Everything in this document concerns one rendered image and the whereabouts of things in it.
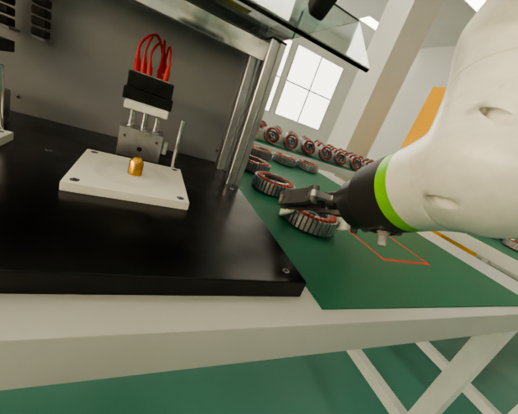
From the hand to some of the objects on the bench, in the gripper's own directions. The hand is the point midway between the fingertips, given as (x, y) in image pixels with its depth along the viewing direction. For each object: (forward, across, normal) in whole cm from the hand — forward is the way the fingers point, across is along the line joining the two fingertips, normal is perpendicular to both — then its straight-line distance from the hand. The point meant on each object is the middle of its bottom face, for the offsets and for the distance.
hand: (311, 215), depth 54 cm
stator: (+1, 0, -2) cm, 2 cm away
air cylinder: (-2, -60, -2) cm, 60 cm away
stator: (+30, -11, +16) cm, 36 cm away
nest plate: (-8, -32, -5) cm, 34 cm away
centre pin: (-8, -32, -4) cm, 34 cm away
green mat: (+26, +11, +13) cm, 31 cm away
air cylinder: (+4, -37, +2) cm, 37 cm away
